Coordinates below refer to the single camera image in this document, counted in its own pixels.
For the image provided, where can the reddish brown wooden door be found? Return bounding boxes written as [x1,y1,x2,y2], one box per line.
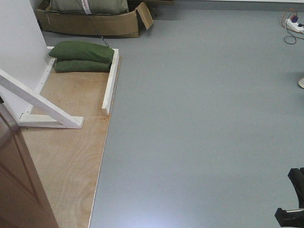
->
[0,104,58,228]

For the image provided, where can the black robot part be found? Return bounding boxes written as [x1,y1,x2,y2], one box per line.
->
[274,167,304,228]

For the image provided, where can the open cardboard box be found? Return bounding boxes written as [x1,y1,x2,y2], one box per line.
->
[36,0,153,38]

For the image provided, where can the plywood base board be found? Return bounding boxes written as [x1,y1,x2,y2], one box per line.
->
[22,72,114,228]

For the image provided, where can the lower green sandbag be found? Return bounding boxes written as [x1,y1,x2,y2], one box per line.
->
[54,59,112,72]

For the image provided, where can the green sandbag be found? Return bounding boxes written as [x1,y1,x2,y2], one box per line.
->
[49,41,114,62]
[54,59,112,72]

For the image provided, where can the upper green sandbag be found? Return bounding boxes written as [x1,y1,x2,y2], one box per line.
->
[49,41,114,62]

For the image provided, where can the olive green large bag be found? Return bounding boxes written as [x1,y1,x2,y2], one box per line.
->
[49,0,129,15]

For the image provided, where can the white shoe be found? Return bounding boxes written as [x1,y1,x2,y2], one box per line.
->
[298,78,304,88]

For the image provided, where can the white power strip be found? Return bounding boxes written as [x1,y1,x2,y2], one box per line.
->
[285,19,304,34]

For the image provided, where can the white wooden edge rail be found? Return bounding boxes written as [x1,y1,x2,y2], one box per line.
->
[101,49,120,116]

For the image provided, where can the thin grey cord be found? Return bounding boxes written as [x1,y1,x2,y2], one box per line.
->
[76,0,111,48]

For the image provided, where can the white wooden door frame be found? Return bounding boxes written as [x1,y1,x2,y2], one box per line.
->
[0,0,84,129]

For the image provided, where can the orange and black cables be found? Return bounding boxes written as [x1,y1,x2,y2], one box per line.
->
[281,8,304,45]

